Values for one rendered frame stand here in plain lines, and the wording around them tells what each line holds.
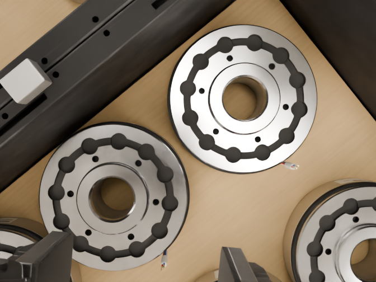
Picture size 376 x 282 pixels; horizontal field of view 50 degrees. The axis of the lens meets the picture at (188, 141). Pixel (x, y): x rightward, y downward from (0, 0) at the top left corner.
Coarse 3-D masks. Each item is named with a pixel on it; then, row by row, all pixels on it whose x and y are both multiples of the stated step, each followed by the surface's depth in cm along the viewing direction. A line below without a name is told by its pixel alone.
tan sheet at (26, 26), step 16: (0, 0) 30; (16, 0) 30; (32, 0) 30; (48, 0) 30; (64, 0) 30; (0, 16) 30; (16, 16) 30; (32, 16) 30; (48, 16) 30; (64, 16) 30; (0, 32) 30; (16, 32) 30; (32, 32) 30; (0, 48) 30; (16, 48) 30; (0, 64) 30
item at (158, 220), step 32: (96, 128) 27; (128, 128) 27; (64, 160) 28; (96, 160) 28; (128, 160) 27; (160, 160) 28; (64, 192) 28; (160, 192) 27; (64, 224) 28; (160, 224) 28; (96, 256) 27; (128, 256) 27
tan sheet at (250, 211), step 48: (240, 0) 30; (144, 96) 30; (240, 96) 30; (336, 96) 31; (336, 144) 31; (192, 192) 31; (240, 192) 31; (288, 192) 31; (192, 240) 31; (240, 240) 31
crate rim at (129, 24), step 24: (144, 0) 20; (168, 0) 20; (120, 24) 20; (144, 24) 20; (96, 48) 20; (120, 48) 20; (48, 72) 20; (72, 72) 20; (96, 72) 21; (48, 96) 20; (0, 120) 20; (24, 120) 20; (0, 144) 20
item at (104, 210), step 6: (102, 180) 29; (96, 186) 28; (96, 192) 29; (96, 198) 29; (96, 204) 28; (102, 204) 30; (102, 210) 28; (108, 210) 29; (114, 210) 30; (120, 210) 30; (126, 210) 30; (108, 216) 28; (114, 216) 28; (120, 216) 28
